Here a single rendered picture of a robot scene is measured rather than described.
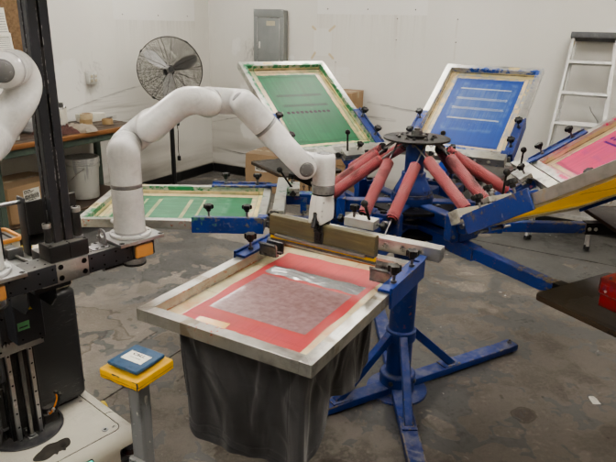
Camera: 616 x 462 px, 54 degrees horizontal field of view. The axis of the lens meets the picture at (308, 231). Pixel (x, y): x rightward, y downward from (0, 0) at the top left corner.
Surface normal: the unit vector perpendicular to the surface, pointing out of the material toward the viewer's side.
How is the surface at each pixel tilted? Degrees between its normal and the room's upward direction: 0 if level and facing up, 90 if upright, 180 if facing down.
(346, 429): 0
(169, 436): 0
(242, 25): 90
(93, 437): 0
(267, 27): 90
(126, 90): 90
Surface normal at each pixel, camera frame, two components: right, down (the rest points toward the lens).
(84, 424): 0.02, -0.95
